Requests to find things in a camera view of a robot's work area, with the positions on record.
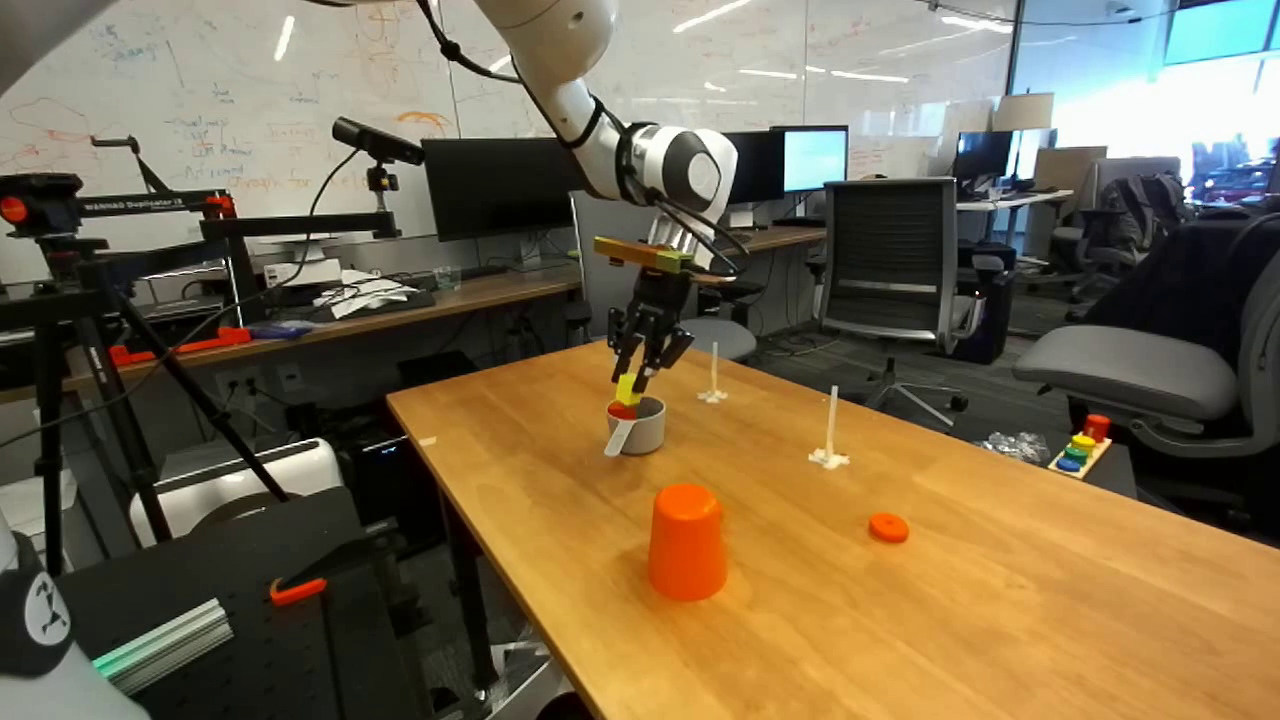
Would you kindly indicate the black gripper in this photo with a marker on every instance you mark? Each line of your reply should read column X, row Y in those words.
column 660, row 303

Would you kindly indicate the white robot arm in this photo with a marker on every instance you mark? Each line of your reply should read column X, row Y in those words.
column 561, row 42

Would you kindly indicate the gray cup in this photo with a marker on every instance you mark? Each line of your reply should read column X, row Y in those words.
column 644, row 431

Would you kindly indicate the orange plastic cup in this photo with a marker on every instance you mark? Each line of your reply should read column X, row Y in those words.
column 687, row 546

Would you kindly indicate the gray fabric chair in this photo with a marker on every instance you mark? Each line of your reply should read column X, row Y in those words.
column 596, row 303

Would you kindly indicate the short white peg stand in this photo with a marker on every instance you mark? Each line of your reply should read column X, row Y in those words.
column 715, row 397

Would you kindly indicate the large black monitor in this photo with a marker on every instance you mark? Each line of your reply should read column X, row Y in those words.
column 506, row 194

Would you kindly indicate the wooden office desk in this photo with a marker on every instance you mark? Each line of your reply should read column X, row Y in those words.
column 442, row 303

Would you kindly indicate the lit computer monitor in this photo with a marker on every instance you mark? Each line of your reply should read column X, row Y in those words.
column 814, row 162

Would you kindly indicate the black mesh office chair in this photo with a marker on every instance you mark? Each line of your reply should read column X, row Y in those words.
column 884, row 241

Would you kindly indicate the white papers pile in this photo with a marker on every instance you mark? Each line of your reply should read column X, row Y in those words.
column 365, row 292

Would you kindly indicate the orange disc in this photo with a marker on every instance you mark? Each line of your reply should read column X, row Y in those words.
column 891, row 528

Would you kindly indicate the black table leg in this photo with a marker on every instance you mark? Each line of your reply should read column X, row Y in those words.
column 471, row 601

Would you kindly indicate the clear plastic wrap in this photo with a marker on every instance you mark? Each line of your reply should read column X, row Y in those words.
column 1021, row 444

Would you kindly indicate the white equipment case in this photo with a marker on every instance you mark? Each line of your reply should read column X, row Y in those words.
column 255, row 483

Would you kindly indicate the colourful stacking toy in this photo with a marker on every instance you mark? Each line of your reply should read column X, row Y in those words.
column 1078, row 448

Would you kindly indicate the beige lamp shade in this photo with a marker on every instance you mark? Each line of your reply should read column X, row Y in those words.
column 1026, row 113

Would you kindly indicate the orange tool on desk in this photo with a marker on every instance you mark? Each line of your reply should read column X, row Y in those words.
column 203, row 344

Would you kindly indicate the light gray office chair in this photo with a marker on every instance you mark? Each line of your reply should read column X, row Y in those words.
column 1132, row 364

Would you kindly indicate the flat cart platform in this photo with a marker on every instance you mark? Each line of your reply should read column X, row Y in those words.
column 203, row 563

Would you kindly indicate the whiteboard with scribbles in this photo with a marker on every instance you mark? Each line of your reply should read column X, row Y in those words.
column 203, row 95

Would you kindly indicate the black padded office chair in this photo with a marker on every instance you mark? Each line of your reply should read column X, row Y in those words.
column 1184, row 280

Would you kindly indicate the aluminium profile bar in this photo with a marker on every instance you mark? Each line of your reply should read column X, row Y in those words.
column 163, row 646

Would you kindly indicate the black cap with logo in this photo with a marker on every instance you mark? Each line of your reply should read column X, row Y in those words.
column 34, row 613

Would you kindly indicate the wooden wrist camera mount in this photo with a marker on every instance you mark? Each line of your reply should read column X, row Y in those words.
column 655, row 253

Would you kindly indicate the black camera on stand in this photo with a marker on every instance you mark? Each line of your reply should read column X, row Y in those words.
column 373, row 136

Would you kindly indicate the black boom rail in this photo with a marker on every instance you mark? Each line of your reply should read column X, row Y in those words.
column 146, row 205

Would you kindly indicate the black camera tripod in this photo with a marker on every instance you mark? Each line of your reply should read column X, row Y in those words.
column 55, row 400

